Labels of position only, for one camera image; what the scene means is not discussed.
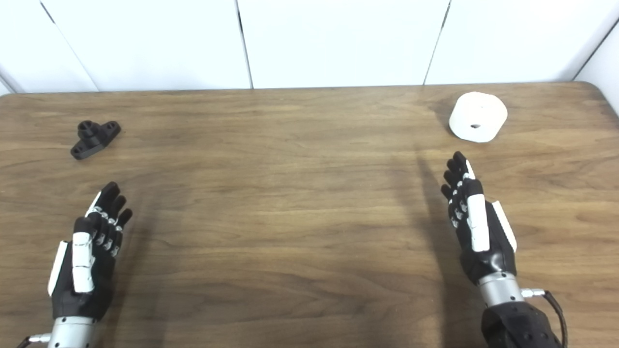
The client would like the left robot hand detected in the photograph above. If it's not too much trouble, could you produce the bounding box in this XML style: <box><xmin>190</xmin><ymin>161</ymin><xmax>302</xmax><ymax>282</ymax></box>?
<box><xmin>47</xmin><ymin>181</ymin><xmax>133</xmax><ymax>322</ymax></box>

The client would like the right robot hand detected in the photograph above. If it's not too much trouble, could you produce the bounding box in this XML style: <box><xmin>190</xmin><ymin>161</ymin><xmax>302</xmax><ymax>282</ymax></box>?
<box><xmin>441</xmin><ymin>151</ymin><xmax>518</xmax><ymax>286</ymax></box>

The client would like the round white piece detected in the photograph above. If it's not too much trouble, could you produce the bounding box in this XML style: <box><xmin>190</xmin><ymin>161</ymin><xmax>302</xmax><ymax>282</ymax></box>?
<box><xmin>449</xmin><ymin>92</ymin><xmax>508</xmax><ymax>144</ymax></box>

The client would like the black flanged holder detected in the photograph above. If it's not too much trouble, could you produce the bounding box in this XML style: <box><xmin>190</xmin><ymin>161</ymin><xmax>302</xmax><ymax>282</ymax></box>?
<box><xmin>70</xmin><ymin>120</ymin><xmax>121</xmax><ymax>160</ymax></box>

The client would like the thick black left wrist cable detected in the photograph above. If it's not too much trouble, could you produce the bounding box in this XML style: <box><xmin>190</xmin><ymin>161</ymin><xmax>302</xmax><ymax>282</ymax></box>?
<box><xmin>17</xmin><ymin>333</ymin><xmax>52</xmax><ymax>348</ymax></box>

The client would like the thick black wrist cable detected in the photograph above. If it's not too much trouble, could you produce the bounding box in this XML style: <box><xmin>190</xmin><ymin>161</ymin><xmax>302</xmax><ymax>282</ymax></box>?
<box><xmin>521</xmin><ymin>289</ymin><xmax>569</xmax><ymax>348</ymax></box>
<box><xmin>17</xmin><ymin>333</ymin><xmax>52</xmax><ymax>348</ymax></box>

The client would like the thick black right wrist cable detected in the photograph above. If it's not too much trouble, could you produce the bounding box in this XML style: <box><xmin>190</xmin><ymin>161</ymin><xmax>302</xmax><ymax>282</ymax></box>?
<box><xmin>521</xmin><ymin>289</ymin><xmax>569</xmax><ymax>348</ymax></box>

